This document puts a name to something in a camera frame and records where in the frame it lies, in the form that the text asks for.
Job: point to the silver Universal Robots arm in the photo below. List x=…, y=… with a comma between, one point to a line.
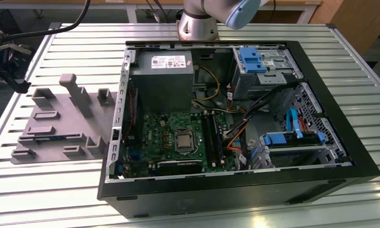
x=196, y=26

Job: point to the black office chair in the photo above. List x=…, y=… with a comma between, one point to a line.
x=5, y=21

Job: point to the grey parts rack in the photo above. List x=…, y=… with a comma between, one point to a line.
x=67, y=118

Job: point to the grey power supply unit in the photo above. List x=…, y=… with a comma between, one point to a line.
x=161, y=90

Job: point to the green motherboard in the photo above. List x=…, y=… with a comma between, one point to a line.
x=155, y=126

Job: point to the silver CPU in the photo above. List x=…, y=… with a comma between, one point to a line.
x=183, y=141

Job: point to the black graphics card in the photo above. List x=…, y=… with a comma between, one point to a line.
x=177, y=166

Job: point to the blue drive bay latch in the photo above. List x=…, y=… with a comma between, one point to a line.
x=251, y=61

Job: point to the metal drive cage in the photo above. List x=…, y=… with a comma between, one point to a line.
x=272, y=78

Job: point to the black open PC case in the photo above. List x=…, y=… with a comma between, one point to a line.
x=208, y=197

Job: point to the hard disk in blue carrier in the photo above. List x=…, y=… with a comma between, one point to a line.
x=273, y=139

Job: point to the metal disk bay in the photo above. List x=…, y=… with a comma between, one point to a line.
x=297, y=150

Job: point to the wooden cabinet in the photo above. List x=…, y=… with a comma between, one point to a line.
x=360, y=23

